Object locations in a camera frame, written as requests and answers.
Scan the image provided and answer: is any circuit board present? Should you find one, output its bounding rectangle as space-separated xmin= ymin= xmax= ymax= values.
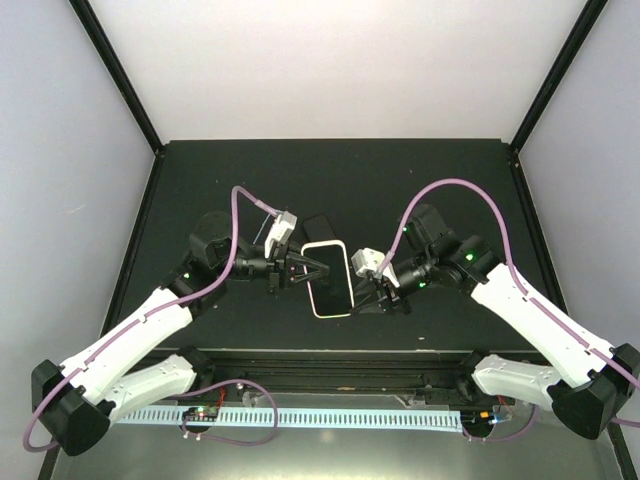
xmin=182 ymin=406 xmax=219 ymax=422
xmin=461 ymin=411 xmax=501 ymax=426

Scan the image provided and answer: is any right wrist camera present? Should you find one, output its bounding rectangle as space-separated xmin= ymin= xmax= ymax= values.
xmin=351 ymin=248 xmax=400 ymax=288

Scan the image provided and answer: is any right black frame post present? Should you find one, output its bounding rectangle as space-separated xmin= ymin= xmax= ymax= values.
xmin=510 ymin=0 xmax=608 ymax=154

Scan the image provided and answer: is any black phone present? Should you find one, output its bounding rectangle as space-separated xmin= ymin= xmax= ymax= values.
xmin=302 ymin=214 xmax=337 ymax=242

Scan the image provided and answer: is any left circuit board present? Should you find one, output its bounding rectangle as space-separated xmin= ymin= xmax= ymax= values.
xmin=182 ymin=406 xmax=219 ymax=422

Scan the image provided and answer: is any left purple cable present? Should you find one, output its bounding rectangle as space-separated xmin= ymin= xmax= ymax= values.
xmin=22 ymin=186 xmax=277 ymax=451

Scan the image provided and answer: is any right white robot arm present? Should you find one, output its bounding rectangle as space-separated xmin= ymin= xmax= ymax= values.
xmin=351 ymin=204 xmax=639 ymax=440

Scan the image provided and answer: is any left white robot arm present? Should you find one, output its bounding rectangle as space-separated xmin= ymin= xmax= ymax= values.
xmin=29 ymin=212 xmax=334 ymax=456

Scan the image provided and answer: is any white slotted cable duct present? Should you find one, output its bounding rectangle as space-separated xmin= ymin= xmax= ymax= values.
xmin=120 ymin=405 xmax=463 ymax=433

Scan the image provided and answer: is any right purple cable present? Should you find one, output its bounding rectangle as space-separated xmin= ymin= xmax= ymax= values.
xmin=377 ymin=178 xmax=640 ymax=445

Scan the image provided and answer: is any right circuit board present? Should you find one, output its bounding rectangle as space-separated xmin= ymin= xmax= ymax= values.
xmin=461 ymin=411 xmax=501 ymax=426

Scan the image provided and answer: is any phone in blue case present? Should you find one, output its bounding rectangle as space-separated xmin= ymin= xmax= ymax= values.
xmin=252 ymin=214 xmax=276 ymax=245

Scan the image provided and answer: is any black frame post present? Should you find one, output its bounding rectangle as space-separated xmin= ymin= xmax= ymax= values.
xmin=510 ymin=0 xmax=608 ymax=154
xmin=69 ymin=0 xmax=164 ymax=154

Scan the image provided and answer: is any black foam table mat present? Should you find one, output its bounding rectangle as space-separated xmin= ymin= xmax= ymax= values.
xmin=105 ymin=139 xmax=561 ymax=352

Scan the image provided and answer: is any left black frame post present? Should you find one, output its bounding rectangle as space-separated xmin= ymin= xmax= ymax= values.
xmin=69 ymin=0 xmax=164 ymax=154

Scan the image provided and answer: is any purple cable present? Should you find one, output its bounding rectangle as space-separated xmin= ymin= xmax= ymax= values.
xmin=377 ymin=178 xmax=640 ymax=445
xmin=22 ymin=186 xmax=277 ymax=451

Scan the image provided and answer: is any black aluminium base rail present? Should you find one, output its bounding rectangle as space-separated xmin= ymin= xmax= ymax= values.
xmin=166 ymin=347 xmax=515 ymax=407

